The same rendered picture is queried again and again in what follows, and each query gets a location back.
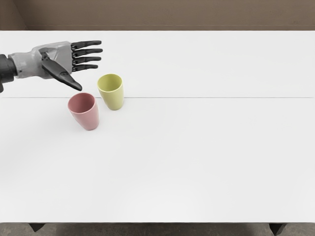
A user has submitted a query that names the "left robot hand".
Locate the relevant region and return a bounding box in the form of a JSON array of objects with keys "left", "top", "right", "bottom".
[{"left": 8, "top": 40, "right": 103, "bottom": 91}]

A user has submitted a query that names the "yellow-green cup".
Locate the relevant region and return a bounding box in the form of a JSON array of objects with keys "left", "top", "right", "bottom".
[{"left": 96, "top": 74, "right": 125, "bottom": 111}]

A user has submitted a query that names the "pink cup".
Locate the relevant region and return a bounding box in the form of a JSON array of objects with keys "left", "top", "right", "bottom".
[{"left": 67, "top": 92, "right": 100, "bottom": 131}]

